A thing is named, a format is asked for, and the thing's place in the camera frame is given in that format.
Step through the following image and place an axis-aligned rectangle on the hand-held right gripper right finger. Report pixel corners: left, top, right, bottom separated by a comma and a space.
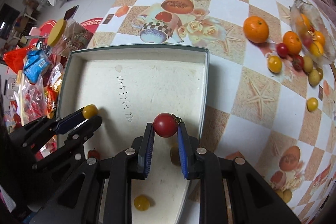
177, 121, 300, 224

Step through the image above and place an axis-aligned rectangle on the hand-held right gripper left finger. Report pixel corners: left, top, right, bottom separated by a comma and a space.
31, 123, 155, 224

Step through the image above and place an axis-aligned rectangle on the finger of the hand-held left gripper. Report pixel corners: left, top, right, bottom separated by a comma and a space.
10, 107, 87, 149
31, 115, 103, 172

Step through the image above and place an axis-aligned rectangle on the yellow cherry tomato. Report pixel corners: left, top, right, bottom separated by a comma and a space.
83, 104, 99, 119
134, 195, 151, 212
307, 97, 319, 112
267, 55, 282, 73

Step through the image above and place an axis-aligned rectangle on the white cardboard box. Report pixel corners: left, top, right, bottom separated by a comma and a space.
56, 46, 210, 224

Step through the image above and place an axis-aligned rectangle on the olive green cherry tomato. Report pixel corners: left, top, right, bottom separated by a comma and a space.
169, 144, 181, 166

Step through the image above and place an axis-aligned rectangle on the pile of red candy wrappers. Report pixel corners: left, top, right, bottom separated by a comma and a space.
5, 64, 65, 135

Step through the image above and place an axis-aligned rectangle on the blue snack packet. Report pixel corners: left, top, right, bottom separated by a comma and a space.
22, 49, 53, 84

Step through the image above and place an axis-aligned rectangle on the printed checkered tablecloth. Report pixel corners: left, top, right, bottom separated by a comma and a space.
88, 0, 336, 217

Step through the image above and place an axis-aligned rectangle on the clear glass jar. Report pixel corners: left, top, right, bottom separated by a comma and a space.
5, 77, 21, 102

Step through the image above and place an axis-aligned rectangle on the red plastic bag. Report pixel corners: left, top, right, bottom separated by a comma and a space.
3, 47, 30, 74

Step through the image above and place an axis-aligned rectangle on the clear plastic box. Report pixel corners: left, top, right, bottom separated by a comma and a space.
62, 21, 94, 51

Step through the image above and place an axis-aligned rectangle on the jar with yellow lid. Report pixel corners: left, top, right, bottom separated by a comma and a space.
47, 19, 69, 56

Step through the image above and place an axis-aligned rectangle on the red round mat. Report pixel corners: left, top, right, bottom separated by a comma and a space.
79, 18, 103, 30

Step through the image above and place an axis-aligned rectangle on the large orange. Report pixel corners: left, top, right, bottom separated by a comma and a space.
243, 16, 270, 43

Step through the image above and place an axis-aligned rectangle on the small orange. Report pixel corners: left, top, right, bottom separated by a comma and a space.
282, 31, 302, 55

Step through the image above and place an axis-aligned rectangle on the orange fruit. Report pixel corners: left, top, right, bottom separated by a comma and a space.
309, 41, 325, 58
300, 13, 312, 32
313, 30, 326, 47

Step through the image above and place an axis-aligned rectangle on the clear plastic bag of fruit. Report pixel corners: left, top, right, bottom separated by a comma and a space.
289, 0, 336, 65

